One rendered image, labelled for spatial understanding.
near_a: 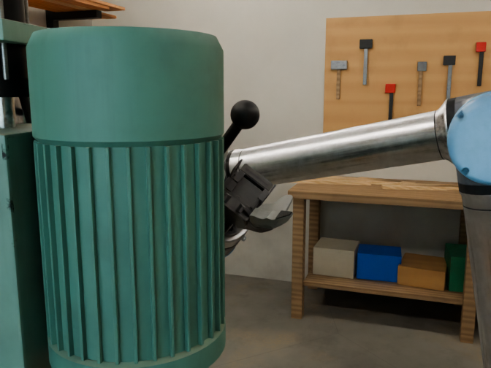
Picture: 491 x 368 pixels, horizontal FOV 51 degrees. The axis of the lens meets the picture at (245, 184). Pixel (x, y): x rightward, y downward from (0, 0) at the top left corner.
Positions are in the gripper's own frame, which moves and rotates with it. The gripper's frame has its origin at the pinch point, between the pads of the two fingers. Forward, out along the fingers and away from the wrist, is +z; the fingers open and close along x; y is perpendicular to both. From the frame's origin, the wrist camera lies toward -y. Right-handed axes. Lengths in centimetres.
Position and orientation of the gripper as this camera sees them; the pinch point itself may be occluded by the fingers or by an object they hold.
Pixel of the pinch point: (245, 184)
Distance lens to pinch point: 69.7
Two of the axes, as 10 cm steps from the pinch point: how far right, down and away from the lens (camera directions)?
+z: 2.2, -3.6, -9.1
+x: 7.9, 6.1, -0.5
